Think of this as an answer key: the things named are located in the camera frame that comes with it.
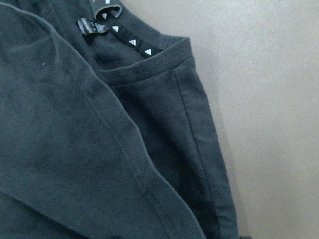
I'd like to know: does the black graphic t-shirt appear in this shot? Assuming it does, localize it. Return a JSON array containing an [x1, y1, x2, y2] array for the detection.
[[0, 0, 239, 239]]

